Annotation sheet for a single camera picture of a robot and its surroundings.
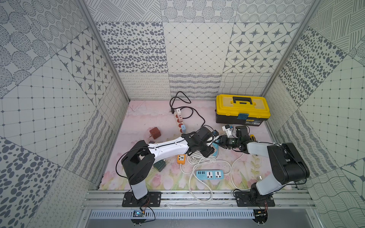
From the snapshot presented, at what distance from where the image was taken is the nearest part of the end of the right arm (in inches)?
30.1

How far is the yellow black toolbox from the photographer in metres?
0.95

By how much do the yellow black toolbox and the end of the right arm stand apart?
16 cm
